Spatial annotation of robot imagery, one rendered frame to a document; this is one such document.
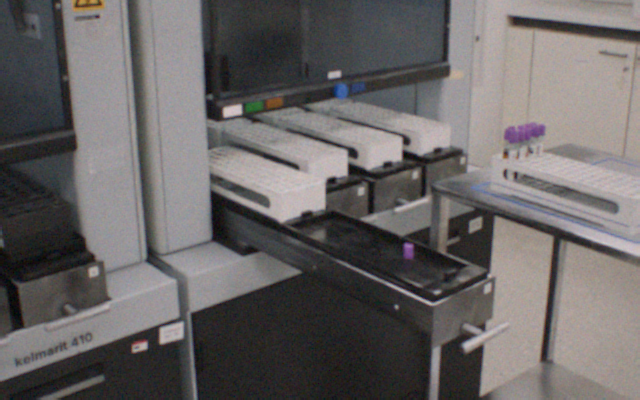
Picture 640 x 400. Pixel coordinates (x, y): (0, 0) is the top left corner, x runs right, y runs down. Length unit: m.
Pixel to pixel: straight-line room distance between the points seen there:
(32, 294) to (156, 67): 0.41
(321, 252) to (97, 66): 0.45
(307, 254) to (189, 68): 0.37
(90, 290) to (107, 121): 0.27
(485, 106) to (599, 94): 0.55
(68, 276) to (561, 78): 2.83
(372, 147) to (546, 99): 2.25
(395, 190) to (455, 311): 0.53
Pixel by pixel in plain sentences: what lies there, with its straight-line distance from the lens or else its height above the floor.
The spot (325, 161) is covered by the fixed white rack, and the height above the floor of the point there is 0.86.
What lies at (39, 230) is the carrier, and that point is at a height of 0.85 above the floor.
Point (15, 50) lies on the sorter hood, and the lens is 1.19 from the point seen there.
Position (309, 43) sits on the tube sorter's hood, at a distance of 1.46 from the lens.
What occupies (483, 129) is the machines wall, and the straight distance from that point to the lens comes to 3.82.
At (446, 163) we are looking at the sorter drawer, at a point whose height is 0.80.
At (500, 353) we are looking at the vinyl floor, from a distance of 2.56.
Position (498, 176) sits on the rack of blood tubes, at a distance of 1.46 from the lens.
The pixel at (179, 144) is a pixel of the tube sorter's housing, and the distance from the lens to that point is 1.35.
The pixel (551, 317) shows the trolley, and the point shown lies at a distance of 1.95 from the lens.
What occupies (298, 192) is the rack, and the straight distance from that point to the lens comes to 1.31.
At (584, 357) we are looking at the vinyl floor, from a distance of 2.60.
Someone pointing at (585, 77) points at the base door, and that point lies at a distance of 3.62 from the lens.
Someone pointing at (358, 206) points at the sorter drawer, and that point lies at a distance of 1.52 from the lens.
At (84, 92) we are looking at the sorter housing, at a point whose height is 1.05.
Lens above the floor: 1.30
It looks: 19 degrees down
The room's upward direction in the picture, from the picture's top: straight up
